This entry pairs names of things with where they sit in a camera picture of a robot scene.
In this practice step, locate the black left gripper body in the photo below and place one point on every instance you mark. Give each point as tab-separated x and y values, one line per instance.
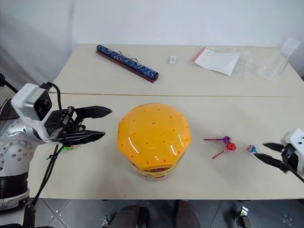
59	121

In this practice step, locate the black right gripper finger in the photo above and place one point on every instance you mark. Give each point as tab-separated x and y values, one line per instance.
274	146
272	161

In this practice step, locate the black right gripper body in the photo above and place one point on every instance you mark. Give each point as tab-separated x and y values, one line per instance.
294	161

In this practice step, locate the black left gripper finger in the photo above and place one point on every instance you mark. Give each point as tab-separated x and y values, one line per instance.
95	111
83	137

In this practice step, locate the yellow domed jar lid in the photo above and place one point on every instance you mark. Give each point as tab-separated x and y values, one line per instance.
152	133

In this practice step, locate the clear striped lollipop jar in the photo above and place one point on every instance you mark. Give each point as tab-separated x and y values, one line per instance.
156	175

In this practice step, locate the green wrapped lollipop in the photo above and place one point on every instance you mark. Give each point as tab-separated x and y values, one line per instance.
67	149

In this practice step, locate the blue wrapped lollipop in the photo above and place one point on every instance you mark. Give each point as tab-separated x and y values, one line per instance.
251	148

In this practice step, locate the red wrapped lollipop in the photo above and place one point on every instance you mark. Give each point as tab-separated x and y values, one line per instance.
231	146

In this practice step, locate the purple wrapped lollipop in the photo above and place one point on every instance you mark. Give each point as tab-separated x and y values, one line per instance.
226	139

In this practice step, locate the blue patterned rolled scroll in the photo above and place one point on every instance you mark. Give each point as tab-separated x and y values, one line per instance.
128	62

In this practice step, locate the black thin rod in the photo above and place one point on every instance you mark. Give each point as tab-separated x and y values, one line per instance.
8	85

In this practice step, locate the clear plastic bag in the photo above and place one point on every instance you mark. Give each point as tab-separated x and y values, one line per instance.
275	66

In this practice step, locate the dark rounded shape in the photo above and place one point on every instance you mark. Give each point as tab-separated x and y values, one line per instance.
129	217
187	215

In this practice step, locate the small white tag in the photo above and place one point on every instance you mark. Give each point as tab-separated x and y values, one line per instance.
173	59

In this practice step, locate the clear bag with white paper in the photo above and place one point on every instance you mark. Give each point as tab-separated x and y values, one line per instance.
217	60

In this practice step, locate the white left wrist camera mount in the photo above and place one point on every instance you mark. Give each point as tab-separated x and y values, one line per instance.
25	97

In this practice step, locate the metal bracket under table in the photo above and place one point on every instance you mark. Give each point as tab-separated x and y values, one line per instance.
243	217

